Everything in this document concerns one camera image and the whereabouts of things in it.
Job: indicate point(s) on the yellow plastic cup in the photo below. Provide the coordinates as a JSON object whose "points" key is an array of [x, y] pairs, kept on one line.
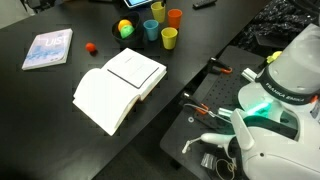
{"points": [[157, 14], [169, 39]]}

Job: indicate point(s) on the orange plastic cup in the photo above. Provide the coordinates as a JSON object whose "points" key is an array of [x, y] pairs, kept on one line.
{"points": [[174, 19]]}

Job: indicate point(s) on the teal plastic cup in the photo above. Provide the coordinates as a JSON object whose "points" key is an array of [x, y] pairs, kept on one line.
{"points": [[151, 30]]}

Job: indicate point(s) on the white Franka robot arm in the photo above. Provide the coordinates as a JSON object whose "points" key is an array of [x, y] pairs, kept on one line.
{"points": [[286, 156]]}

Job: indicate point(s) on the tablet with lit screen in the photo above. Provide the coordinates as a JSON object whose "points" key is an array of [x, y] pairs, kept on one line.
{"points": [[136, 2]]}

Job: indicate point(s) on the black remote control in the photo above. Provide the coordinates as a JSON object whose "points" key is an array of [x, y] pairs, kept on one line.
{"points": [[204, 4]]}

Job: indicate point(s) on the orange yellow ball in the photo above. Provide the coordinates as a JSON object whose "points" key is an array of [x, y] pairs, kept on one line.
{"points": [[123, 24]]}

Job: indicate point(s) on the green ball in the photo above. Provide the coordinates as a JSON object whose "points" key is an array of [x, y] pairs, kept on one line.
{"points": [[127, 32]]}

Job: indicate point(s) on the black bowl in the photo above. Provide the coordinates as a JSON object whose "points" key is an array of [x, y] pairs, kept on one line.
{"points": [[134, 40]]}

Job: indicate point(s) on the small red ball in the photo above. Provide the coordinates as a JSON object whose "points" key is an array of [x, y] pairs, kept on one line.
{"points": [[90, 47]]}

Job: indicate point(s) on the black orange bar clamp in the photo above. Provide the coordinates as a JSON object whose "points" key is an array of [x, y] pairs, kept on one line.
{"points": [[220, 69], [200, 108]]}

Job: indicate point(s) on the open white book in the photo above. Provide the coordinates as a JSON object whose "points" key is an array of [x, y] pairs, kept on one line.
{"points": [[106, 96]]}

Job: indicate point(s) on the black speckled fabric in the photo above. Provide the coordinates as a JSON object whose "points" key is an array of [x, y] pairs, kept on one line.
{"points": [[276, 20]]}

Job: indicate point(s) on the small metal washer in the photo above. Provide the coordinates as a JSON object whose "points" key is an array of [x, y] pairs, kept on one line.
{"points": [[190, 119]]}

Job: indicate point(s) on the yellow knob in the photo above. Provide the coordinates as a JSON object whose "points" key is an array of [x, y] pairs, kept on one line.
{"points": [[274, 56]]}

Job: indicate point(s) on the black office chair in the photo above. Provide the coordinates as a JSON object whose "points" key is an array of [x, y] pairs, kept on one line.
{"points": [[38, 4]]}

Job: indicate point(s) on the closed light blue book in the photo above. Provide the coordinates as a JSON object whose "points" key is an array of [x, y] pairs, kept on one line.
{"points": [[46, 50]]}

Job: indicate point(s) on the small clear plastic bag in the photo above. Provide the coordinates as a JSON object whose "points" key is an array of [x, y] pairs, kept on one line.
{"points": [[207, 160]]}

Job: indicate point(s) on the tan rubber band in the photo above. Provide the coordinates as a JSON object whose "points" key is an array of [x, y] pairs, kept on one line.
{"points": [[230, 166]]}

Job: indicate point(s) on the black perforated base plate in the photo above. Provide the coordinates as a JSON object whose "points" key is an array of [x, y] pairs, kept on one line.
{"points": [[216, 90]]}

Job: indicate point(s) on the white metal bracket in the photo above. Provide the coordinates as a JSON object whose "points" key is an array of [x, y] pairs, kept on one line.
{"points": [[249, 74]]}

